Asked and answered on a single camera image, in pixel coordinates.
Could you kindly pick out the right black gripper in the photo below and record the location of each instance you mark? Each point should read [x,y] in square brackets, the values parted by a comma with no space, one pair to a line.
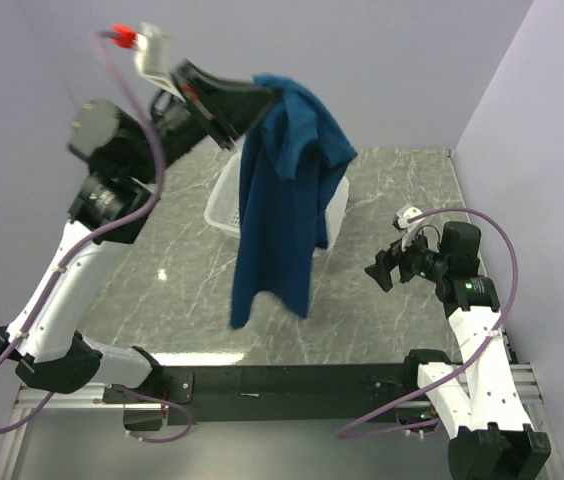
[387,260]

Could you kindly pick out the aluminium frame rail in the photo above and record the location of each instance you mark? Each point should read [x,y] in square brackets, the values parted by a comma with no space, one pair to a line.
[411,414]

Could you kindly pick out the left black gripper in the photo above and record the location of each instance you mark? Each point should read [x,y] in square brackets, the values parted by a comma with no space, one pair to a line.
[223,108]

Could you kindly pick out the blue t-shirt with print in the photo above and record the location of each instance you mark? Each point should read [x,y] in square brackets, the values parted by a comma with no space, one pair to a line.
[291,165]

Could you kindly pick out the white perforated plastic basket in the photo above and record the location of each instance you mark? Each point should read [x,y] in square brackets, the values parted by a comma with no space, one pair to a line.
[222,208]

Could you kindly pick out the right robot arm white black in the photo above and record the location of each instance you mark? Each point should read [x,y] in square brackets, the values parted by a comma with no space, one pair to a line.
[490,434]

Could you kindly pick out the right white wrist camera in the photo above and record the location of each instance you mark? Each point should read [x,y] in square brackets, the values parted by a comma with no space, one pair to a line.
[407,220]

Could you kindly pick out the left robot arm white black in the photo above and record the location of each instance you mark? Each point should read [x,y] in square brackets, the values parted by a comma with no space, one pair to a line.
[106,217]

